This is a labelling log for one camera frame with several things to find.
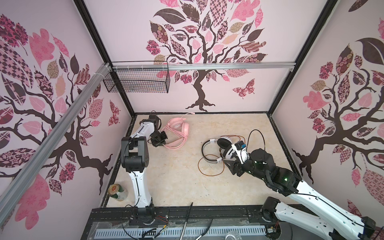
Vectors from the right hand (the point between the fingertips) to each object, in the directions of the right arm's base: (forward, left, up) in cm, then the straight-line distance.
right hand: (229, 155), depth 70 cm
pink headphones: (+25, +29, -12) cm, 40 cm away
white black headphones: (+10, -3, -15) cm, 18 cm away
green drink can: (-12, +55, -12) cm, 58 cm away
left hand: (+20, +37, -19) cm, 46 cm away
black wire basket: (+52, +52, +11) cm, 75 cm away
